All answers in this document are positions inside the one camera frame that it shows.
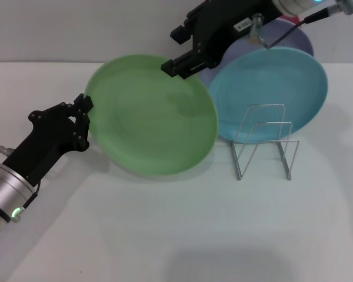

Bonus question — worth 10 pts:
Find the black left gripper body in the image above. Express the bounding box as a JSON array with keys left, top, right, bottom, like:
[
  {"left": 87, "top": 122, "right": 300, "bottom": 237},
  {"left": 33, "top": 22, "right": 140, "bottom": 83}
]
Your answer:
[{"left": 2, "top": 102, "right": 91, "bottom": 187}]

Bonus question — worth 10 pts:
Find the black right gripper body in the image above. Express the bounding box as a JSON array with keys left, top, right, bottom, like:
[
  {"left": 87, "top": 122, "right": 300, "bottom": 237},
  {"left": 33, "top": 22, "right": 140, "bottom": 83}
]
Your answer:
[{"left": 188, "top": 0, "right": 283, "bottom": 68}]

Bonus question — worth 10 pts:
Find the green round plate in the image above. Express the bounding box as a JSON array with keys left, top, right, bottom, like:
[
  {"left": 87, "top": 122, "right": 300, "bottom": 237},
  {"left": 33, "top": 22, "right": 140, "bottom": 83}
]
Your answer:
[{"left": 84, "top": 54, "right": 219, "bottom": 176}]

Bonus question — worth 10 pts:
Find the red round plate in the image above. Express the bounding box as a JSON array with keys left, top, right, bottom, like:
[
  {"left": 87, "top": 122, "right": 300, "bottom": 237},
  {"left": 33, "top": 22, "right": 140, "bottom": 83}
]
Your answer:
[{"left": 282, "top": 14, "right": 301, "bottom": 26}]

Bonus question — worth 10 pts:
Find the purple round plate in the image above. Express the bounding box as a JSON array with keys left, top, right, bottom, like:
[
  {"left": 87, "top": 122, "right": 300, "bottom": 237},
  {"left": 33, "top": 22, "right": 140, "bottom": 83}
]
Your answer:
[{"left": 199, "top": 16, "right": 314, "bottom": 89}]

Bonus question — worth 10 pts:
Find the teal blue round plate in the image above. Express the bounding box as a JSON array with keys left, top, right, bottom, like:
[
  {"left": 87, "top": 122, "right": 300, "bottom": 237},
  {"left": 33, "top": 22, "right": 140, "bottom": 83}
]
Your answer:
[{"left": 207, "top": 46, "right": 329, "bottom": 142}]

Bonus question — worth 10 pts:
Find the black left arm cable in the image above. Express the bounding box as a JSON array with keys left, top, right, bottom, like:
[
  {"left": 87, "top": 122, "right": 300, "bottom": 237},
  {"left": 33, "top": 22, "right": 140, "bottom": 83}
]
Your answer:
[{"left": 16, "top": 179, "right": 42, "bottom": 223}]

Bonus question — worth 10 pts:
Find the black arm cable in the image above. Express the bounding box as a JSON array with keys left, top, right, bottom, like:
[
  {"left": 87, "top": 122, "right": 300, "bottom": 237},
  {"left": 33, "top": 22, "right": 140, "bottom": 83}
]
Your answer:
[
  {"left": 16, "top": 179, "right": 42, "bottom": 223},
  {"left": 249, "top": 0, "right": 353, "bottom": 49}
]

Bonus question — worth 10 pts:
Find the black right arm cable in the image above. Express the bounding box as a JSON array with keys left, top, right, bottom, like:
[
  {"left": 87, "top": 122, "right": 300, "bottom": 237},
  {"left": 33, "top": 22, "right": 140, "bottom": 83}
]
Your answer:
[{"left": 249, "top": 0, "right": 353, "bottom": 49}]

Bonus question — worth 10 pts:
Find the silver wire plate rack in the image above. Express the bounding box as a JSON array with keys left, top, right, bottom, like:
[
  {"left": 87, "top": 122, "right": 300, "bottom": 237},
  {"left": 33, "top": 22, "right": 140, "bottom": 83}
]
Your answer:
[{"left": 229, "top": 103, "right": 300, "bottom": 181}]

